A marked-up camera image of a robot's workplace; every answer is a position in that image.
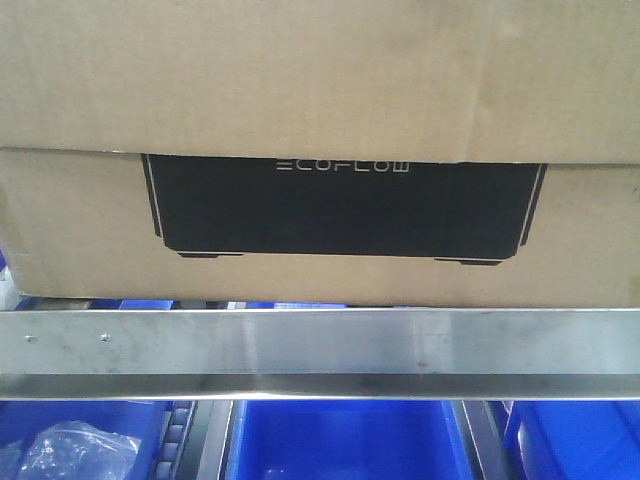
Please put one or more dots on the steel shelf front rail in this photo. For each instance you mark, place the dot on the steel shelf front rail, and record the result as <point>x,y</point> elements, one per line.
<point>417,353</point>

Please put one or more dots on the clear plastic bag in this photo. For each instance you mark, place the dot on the clear plastic bag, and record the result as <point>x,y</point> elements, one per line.
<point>78,450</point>

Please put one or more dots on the middle blue plastic bin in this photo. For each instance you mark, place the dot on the middle blue plastic bin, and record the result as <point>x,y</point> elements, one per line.
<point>346,439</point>

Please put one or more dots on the blue plastic bin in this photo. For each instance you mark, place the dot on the blue plastic bin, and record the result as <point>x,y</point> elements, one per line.
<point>573,439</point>
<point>21,421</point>
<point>346,439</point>

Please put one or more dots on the left metal roller track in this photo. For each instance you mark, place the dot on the left metal roller track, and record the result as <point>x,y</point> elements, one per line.
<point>195,441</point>

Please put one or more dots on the right metal divider rail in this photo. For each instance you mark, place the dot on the right metal divider rail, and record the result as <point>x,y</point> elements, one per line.
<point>482,440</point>

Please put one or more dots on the right blue plastic bin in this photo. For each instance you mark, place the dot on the right blue plastic bin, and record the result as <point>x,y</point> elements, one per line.
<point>573,439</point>

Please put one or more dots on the left blue plastic bin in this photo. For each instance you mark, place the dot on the left blue plastic bin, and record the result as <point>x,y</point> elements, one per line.
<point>21,421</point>

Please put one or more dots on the brown EcoFlow cardboard box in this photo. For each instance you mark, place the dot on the brown EcoFlow cardboard box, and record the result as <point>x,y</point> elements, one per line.
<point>428,153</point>

